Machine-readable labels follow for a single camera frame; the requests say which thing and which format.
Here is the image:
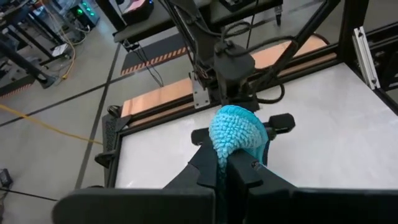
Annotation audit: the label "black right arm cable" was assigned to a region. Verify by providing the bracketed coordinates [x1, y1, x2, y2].
[254, 81, 286, 105]

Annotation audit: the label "grey cart top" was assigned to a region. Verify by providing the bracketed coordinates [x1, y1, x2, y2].
[113, 0, 218, 44]

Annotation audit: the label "light blue microfibre towel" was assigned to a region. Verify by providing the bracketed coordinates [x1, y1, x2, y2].
[208, 105, 270, 224]

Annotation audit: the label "long yellow cable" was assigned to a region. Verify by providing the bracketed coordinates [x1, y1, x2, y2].
[0, 103, 103, 146]

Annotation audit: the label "light wooden board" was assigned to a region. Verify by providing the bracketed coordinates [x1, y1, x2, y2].
[120, 34, 338, 119]

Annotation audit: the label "thin black floor cable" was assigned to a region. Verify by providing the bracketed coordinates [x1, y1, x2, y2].
[0, 186, 59, 202]

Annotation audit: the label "black laptop pink screen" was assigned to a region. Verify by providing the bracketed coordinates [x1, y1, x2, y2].
[120, 0, 155, 25]

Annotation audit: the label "black metal table frame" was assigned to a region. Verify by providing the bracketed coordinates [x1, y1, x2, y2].
[95, 0, 398, 189]

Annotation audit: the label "computer tower green lights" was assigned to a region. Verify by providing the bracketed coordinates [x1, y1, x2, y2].
[70, 0, 101, 30]

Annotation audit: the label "black mat orange striped edge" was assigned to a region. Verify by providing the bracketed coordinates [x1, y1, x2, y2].
[0, 75, 35, 100]
[120, 32, 190, 77]

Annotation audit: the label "silver aluminium extrusion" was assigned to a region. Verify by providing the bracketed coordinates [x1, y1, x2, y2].
[352, 26, 381, 91]

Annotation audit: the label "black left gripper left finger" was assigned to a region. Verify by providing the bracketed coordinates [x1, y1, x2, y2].
[52, 141, 218, 224]

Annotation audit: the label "black stand leg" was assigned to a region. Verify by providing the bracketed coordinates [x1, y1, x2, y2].
[0, 39, 57, 90]

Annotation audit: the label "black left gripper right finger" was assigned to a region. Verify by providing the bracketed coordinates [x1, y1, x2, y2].
[225, 148, 398, 224]

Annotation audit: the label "white paper sheet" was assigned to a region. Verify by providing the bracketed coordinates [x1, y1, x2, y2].
[51, 42, 71, 58]

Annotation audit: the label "small black device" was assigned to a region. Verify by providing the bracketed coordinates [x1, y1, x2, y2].
[0, 169, 14, 189]

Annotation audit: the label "silver metal bracket plate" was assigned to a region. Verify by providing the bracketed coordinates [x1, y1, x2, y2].
[190, 73, 211, 110]

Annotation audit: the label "thin yellow cable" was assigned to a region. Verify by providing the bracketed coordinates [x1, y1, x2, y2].
[39, 0, 77, 80]

